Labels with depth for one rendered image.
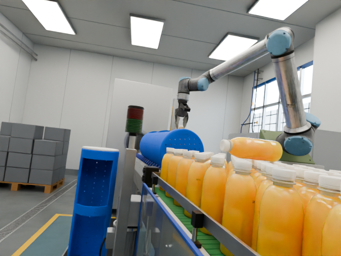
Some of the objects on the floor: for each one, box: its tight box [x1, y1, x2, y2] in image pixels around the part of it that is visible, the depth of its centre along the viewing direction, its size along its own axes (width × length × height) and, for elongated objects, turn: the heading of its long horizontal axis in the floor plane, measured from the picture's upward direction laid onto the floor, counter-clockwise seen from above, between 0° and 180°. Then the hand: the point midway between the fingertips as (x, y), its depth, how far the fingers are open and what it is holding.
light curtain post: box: [169, 99, 179, 131], centre depth 281 cm, size 6×6×170 cm
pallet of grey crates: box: [0, 121, 71, 194], centre depth 441 cm, size 120×80×119 cm
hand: (180, 127), depth 163 cm, fingers closed on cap, 4 cm apart
